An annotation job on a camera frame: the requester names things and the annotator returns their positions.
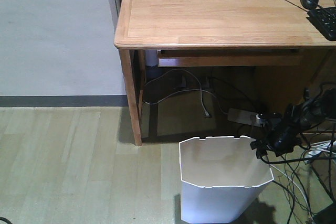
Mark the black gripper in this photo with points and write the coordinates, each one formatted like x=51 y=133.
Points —
x=281 y=140

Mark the white plastic trash bin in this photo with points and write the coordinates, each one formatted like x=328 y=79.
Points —
x=221 y=176

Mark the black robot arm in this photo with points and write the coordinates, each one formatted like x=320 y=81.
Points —
x=311 y=112

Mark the beige power strip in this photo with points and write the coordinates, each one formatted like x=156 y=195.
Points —
x=245 y=117

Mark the light wooden desk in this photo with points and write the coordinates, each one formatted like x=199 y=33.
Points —
x=202 y=33

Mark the black keyboard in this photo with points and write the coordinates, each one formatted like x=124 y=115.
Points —
x=324 y=21

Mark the black computer mouse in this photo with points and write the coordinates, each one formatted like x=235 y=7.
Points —
x=309 y=4

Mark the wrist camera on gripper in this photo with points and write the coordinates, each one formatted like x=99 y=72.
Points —
x=272 y=118

